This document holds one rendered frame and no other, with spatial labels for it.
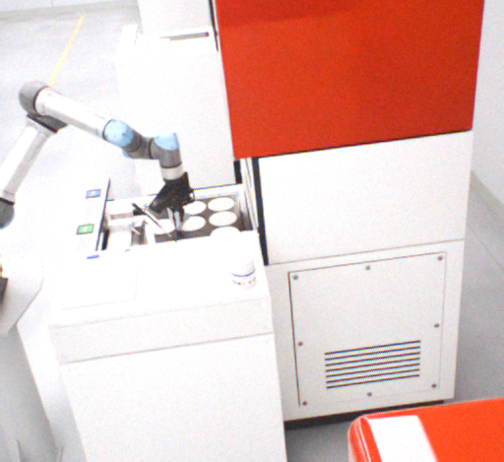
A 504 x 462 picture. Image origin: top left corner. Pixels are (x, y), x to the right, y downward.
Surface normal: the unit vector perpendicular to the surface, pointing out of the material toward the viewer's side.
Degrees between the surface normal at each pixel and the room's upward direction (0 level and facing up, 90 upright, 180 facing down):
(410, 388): 90
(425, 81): 90
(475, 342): 0
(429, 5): 90
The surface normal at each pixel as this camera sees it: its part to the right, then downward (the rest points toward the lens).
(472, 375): -0.09, -0.86
